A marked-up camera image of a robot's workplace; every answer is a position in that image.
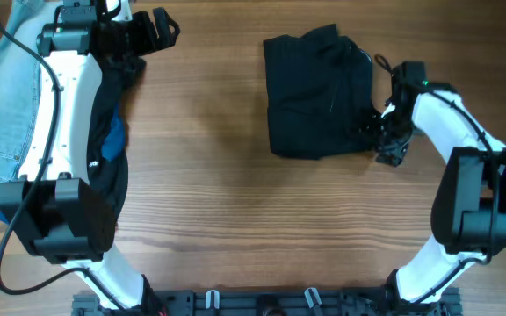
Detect black shorts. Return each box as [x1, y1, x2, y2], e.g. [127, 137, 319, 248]
[263, 24, 379, 160]

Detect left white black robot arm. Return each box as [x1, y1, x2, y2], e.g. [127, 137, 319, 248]
[0, 1, 180, 315]

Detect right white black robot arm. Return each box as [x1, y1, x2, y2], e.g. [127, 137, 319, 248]
[372, 54, 506, 312]

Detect dark blue garment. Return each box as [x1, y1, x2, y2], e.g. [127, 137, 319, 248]
[0, 103, 127, 225]

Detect black garment in pile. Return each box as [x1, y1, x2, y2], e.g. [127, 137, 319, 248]
[87, 57, 147, 216]

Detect light blue denim jeans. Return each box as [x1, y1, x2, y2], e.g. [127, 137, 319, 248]
[0, 0, 61, 203]

